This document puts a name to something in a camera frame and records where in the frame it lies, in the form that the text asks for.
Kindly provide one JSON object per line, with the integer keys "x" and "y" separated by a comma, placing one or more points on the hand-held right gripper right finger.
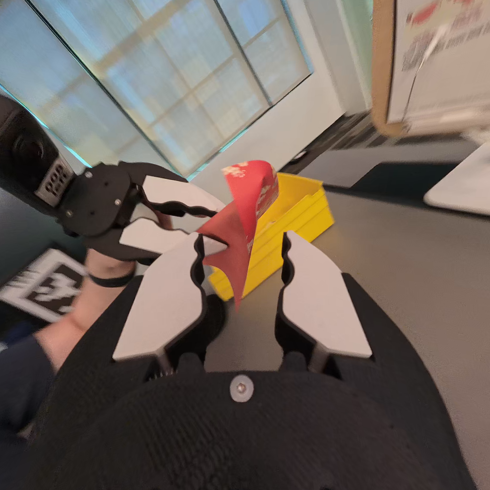
{"x": 321, "y": 306}

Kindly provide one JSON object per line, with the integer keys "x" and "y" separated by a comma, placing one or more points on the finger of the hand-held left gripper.
{"x": 176, "y": 191}
{"x": 149, "y": 237}

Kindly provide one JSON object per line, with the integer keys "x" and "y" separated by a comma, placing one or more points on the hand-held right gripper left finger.
{"x": 164, "y": 306}

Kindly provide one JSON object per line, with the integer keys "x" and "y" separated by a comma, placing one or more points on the red floral origami paper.
{"x": 237, "y": 245}

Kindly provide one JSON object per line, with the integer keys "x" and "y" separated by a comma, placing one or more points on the yellow plastic bin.
{"x": 298, "y": 214}

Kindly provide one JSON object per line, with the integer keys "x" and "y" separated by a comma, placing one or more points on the person's left forearm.
{"x": 76, "y": 321}

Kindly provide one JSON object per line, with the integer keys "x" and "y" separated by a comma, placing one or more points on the person's left hand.
{"x": 111, "y": 264}

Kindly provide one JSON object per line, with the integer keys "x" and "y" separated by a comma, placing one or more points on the black wristband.
{"x": 111, "y": 282}

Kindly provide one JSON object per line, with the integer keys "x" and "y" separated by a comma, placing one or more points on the black framed marker sign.
{"x": 46, "y": 287}

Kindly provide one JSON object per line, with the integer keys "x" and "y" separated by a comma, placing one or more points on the window with blinds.
{"x": 172, "y": 76}

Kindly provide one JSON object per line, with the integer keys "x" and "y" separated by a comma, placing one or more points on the black desk mat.
{"x": 402, "y": 176}

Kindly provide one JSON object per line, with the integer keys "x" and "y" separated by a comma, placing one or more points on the white board stand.
{"x": 463, "y": 191}

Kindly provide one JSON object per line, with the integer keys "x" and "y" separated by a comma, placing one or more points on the wooden instruction board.
{"x": 440, "y": 76}

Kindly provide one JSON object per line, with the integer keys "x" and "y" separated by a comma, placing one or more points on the white tethered pin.
{"x": 434, "y": 42}

